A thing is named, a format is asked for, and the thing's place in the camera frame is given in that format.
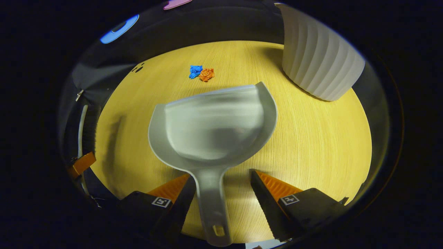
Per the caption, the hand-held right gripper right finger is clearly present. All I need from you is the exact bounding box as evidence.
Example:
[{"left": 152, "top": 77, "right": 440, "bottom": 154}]
[{"left": 250, "top": 169, "right": 349, "bottom": 242}]

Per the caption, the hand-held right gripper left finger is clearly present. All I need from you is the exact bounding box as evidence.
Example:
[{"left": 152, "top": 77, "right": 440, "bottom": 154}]
[{"left": 118, "top": 173, "right": 198, "bottom": 242}]

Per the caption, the orange paper scrap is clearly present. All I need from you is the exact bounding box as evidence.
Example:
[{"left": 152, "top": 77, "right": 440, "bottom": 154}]
[{"left": 199, "top": 68, "right": 215, "bottom": 82}]

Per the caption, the white ribbed garbage bin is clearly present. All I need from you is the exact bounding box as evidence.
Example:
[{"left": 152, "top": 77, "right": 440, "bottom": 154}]
[{"left": 275, "top": 3, "right": 366, "bottom": 102}]

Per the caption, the wooden desktop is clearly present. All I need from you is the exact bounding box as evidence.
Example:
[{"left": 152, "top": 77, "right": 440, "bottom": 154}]
[{"left": 91, "top": 40, "right": 373, "bottom": 245}]

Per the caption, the black backdrop cloth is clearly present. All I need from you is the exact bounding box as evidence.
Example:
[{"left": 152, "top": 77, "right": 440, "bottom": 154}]
[{"left": 57, "top": 0, "right": 393, "bottom": 211}]

